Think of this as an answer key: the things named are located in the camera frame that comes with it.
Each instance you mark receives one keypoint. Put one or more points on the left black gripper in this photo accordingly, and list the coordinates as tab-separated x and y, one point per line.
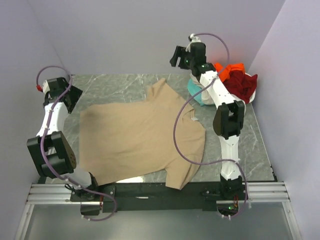
75	94

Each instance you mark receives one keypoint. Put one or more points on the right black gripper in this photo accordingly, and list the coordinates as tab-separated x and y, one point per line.
179	52

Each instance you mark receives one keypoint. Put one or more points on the beige polo shirt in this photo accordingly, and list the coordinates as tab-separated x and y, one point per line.
118	141

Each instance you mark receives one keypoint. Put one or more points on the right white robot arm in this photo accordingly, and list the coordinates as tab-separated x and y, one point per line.
229	117

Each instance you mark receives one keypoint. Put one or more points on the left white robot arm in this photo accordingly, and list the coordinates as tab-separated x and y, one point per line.
60	100

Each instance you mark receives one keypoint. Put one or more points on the teal shirt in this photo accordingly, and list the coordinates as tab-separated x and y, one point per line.
193	89

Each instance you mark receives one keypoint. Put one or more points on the orange shirt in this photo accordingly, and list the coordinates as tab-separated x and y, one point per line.
224	72

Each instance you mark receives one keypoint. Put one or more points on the white shirt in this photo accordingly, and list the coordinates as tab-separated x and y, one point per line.
207	97

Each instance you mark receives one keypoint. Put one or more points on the dark red shirt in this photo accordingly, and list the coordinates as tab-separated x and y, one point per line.
235	84

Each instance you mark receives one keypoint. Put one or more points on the white laundry basket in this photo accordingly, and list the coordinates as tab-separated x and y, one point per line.
250	86

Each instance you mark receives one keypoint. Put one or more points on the black base beam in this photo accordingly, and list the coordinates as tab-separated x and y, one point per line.
148	196

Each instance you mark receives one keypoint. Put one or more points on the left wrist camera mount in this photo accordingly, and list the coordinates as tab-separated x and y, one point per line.
41	86

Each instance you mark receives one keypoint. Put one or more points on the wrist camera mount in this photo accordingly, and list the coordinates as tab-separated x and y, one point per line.
41	86
192	39

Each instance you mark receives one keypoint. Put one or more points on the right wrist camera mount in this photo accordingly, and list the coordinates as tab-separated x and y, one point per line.
192	39

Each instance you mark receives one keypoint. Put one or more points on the aluminium rail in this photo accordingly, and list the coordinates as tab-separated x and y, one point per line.
57	194

